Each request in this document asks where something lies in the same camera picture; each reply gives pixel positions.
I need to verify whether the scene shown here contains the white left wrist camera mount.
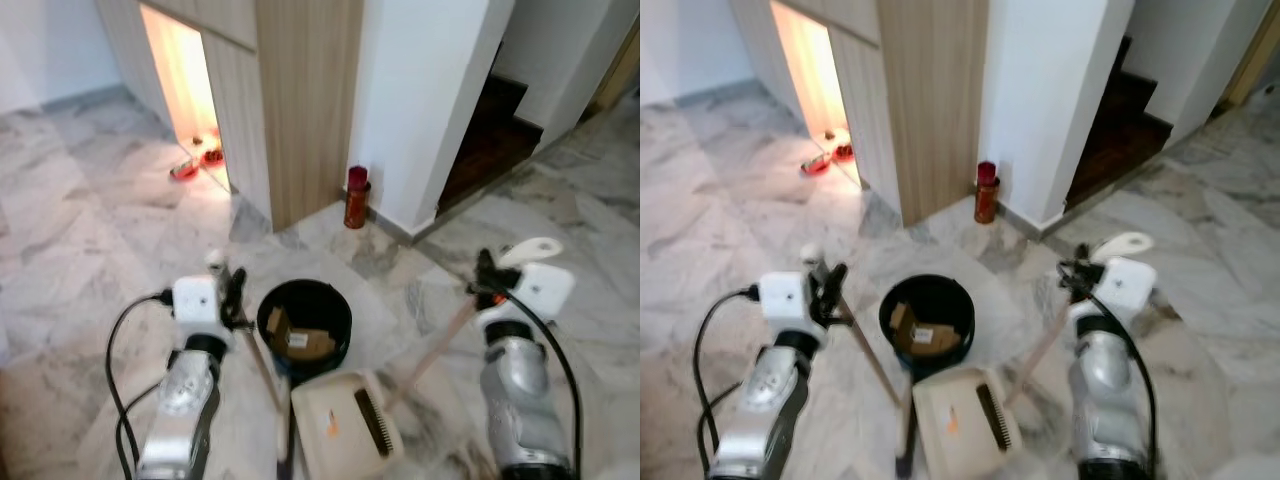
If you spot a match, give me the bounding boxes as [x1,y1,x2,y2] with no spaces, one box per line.
[758,272,813,336]
[171,275,223,341]

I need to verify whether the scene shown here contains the black round waste bin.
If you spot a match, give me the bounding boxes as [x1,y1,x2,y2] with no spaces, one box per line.
[256,279,354,379]
[878,274,977,376]

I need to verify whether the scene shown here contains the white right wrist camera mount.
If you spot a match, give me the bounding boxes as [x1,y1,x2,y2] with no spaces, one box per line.
[508,262,577,323]
[1095,257,1158,321]

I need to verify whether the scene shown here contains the light wooden cabinet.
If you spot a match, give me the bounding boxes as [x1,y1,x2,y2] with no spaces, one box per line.
[728,0,991,228]
[95,0,366,234]

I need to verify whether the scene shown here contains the brown cardboard with white label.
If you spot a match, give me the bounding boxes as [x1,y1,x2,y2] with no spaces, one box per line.
[908,322,963,359]
[285,327,339,363]

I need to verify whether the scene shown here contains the dark wooden stairs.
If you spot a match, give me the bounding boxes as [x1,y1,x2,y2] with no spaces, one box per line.
[1063,35,1173,211]
[436,40,546,216]

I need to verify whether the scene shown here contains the wooden door frame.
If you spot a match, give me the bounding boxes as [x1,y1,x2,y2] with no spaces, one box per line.
[598,18,641,113]
[1220,10,1280,109]

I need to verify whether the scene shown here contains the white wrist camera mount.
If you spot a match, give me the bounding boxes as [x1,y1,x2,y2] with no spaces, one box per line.
[508,262,577,323]
[171,275,223,341]
[1095,257,1158,321]
[758,272,813,336]

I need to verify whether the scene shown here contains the beige long-handled dustpan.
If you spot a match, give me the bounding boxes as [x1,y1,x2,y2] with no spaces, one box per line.
[290,237,564,480]
[912,231,1155,479]

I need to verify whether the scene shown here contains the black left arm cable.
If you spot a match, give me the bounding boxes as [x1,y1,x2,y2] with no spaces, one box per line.
[693,285,763,471]
[104,290,176,476]

